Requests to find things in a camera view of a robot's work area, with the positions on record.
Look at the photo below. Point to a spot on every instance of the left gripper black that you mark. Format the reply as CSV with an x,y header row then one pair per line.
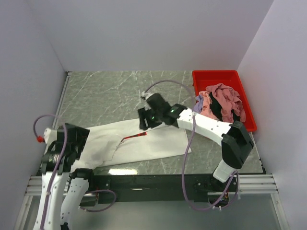
x,y
82,134

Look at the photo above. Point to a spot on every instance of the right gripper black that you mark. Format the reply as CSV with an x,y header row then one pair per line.
x,y
143,114

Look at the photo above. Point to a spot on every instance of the white t shirt red print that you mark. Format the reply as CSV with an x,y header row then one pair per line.
x,y
124,142

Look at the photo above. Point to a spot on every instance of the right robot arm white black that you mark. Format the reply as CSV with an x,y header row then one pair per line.
x,y
233,138

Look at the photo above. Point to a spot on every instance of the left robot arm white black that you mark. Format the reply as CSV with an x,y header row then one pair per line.
x,y
62,186

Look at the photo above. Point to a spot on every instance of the lavender t shirt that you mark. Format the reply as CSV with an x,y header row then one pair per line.
x,y
199,104

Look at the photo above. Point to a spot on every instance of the light pink t shirt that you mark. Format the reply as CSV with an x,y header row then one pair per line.
x,y
206,105

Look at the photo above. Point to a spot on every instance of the black base crossbar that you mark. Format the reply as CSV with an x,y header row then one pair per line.
x,y
148,188

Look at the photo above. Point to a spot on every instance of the red plastic bin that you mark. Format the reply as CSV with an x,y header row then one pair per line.
x,y
204,78

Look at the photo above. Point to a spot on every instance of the black t shirt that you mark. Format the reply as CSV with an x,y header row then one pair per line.
x,y
216,109

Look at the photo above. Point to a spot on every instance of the dusty pink t shirt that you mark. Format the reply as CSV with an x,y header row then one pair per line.
x,y
228,98

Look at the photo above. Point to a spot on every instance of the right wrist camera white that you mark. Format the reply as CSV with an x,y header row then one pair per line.
x,y
145,95

